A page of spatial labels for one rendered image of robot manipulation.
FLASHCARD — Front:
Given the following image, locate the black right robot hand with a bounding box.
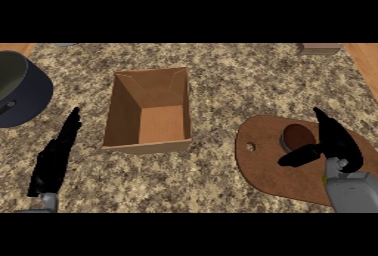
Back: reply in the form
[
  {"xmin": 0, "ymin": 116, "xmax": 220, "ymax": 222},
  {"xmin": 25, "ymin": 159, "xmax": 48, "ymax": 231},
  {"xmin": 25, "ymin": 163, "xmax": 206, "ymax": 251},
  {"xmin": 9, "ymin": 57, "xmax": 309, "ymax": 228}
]
[{"xmin": 276, "ymin": 106, "xmax": 365, "ymax": 174}]

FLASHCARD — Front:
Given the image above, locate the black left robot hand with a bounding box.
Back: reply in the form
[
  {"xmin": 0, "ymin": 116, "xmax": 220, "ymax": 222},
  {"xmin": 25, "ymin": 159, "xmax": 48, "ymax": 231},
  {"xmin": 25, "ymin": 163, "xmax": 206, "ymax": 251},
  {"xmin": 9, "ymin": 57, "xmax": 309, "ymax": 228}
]
[{"xmin": 27, "ymin": 106, "xmax": 83, "ymax": 198}]

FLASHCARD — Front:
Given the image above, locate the brown wooden cutting board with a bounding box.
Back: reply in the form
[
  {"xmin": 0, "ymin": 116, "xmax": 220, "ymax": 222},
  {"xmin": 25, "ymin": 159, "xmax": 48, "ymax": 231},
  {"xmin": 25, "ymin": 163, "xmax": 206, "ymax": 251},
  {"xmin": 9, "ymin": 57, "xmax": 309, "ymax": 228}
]
[{"xmin": 235, "ymin": 115, "xmax": 378, "ymax": 207}]

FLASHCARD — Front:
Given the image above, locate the brown cardboard box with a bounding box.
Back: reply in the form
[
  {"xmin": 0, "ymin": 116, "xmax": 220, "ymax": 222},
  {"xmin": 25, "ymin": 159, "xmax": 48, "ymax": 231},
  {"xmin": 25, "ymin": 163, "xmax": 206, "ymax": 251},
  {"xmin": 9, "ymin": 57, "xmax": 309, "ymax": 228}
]
[{"xmin": 101, "ymin": 67, "xmax": 194, "ymax": 155}]

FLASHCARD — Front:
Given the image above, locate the dark blue pot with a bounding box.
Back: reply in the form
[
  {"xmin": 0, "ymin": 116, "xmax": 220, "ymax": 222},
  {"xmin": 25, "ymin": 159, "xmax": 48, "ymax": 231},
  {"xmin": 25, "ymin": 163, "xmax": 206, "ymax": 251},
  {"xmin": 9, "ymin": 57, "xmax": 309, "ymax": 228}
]
[{"xmin": 0, "ymin": 50, "xmax": 55, "ymax": 129}]

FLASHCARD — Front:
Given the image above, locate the pale brown block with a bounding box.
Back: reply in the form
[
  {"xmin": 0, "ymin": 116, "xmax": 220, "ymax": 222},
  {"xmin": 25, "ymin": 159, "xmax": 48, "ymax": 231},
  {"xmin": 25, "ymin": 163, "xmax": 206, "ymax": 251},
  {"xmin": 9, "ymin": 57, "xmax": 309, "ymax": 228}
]
[{"xmin": 296, "ymin": 43, "xmax": 343, "ymax": 56}]

